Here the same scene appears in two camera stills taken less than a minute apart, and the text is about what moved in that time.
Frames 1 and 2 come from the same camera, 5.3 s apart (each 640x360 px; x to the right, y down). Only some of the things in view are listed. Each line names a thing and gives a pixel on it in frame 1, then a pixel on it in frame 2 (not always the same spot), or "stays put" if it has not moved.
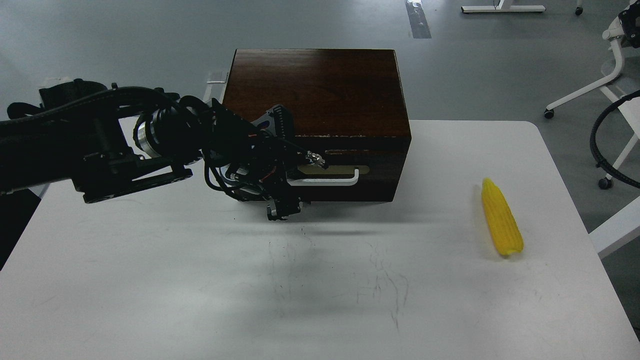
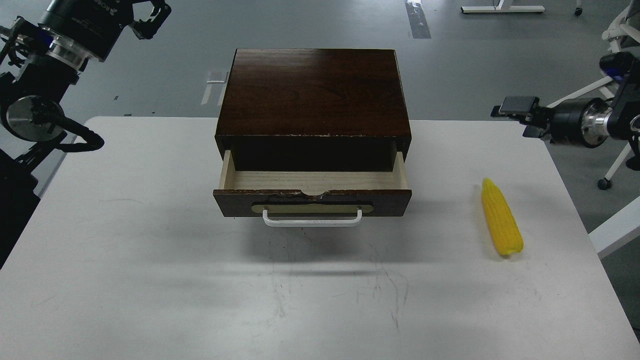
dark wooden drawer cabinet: [349, 108] stays put
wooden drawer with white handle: [360, 168] to [312, 198]
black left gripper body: [251, 161] to [79, 30]
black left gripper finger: [312, 158] to [145, 30]
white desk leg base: [503, 6] stays put
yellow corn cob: [505, 227] stays put
